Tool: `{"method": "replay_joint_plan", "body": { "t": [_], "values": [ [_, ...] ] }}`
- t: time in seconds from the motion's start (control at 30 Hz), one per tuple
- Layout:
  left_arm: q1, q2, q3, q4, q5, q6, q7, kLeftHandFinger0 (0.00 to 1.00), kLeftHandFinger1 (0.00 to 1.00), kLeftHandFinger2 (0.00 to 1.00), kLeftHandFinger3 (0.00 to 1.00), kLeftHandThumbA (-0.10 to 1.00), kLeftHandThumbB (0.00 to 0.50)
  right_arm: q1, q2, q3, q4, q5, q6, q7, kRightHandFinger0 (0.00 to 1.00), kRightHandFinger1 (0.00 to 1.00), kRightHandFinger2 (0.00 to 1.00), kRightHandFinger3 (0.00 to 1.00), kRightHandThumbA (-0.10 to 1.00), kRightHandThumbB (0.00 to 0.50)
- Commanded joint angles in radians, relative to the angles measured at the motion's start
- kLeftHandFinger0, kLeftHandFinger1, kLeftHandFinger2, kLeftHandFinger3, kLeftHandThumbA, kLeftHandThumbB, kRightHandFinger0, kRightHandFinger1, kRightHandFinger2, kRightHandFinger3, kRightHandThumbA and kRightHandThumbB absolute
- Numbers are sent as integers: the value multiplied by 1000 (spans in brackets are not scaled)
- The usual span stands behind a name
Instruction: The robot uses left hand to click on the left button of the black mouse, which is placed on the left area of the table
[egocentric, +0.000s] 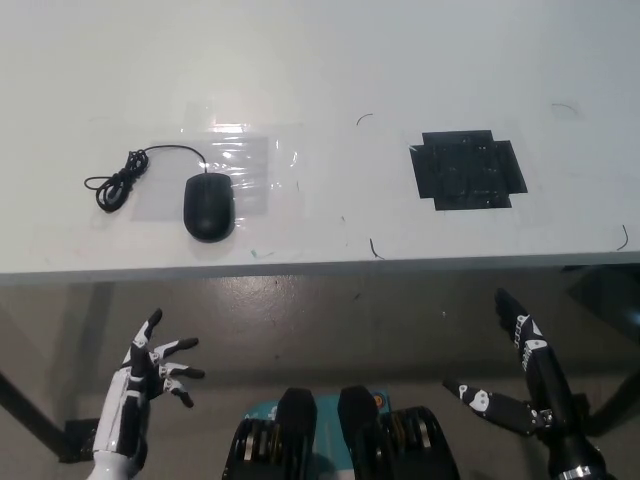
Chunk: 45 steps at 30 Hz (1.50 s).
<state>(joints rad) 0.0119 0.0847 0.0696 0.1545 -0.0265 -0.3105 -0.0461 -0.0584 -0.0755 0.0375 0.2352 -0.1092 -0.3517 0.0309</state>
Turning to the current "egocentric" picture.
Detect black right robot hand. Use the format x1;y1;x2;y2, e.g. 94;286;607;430
442;288;604;472

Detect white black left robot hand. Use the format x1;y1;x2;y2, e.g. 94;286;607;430
92;308;207;457

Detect black computer mouse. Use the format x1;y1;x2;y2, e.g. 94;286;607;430
182;173;237;243

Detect black table leg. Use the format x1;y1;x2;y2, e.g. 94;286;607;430
0;368;72;442
585;366;640;437

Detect transparent plastic tape sheet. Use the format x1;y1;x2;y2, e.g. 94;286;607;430
132;102;306;224

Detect black mouse cable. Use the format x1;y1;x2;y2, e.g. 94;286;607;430
83;144;210;214

